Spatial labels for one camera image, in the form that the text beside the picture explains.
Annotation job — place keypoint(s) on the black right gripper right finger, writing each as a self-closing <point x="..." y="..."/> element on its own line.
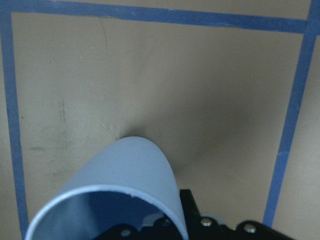
<point x="207" y="228"/>

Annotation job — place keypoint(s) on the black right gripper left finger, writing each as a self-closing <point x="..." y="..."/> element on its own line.
<point x="161" y="229"/>

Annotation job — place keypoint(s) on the blue cup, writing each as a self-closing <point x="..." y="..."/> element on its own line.
<point x="129" y="182"/>

